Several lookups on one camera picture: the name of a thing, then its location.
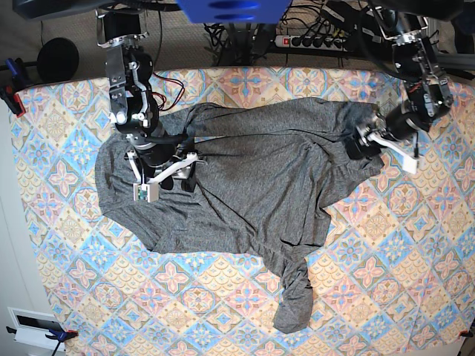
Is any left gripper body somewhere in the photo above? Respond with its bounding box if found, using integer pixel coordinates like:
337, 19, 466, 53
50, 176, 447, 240
345, 111, 420, 174

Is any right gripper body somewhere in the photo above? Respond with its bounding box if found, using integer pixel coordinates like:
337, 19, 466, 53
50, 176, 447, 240
125, 137, 203, 202

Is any grey t-shirt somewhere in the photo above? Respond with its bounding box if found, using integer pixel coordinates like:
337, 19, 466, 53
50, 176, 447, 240
95, 97, 383, 333

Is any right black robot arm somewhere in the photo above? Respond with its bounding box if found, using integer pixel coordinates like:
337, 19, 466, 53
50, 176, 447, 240
96, 9, 199, 202

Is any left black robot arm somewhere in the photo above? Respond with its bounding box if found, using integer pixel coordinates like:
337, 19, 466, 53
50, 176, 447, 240
345, 3, 453, 174

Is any black power strip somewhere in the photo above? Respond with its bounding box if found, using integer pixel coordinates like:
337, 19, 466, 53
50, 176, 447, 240
274, 35, 347, 52

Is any patterned colourful tablecloth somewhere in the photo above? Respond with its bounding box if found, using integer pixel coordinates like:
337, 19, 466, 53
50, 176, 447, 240
9, 79, 474, 355

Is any black round stool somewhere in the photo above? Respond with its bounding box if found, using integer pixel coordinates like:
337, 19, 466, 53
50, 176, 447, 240
36, 38, 79, 83

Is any red blue table clamp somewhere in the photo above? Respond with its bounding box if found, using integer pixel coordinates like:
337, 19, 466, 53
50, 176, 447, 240
1, 58, 31, 117

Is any orange blue corner clamp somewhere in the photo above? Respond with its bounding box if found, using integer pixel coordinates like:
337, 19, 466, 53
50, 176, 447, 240
6, 326, 78, 355

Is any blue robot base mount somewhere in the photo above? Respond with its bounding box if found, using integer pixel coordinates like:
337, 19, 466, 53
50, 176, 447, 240
177, 0, 291, 24

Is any white wall outlet box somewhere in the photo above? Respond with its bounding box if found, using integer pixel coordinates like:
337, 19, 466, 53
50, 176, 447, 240
7, 307, 62, 351

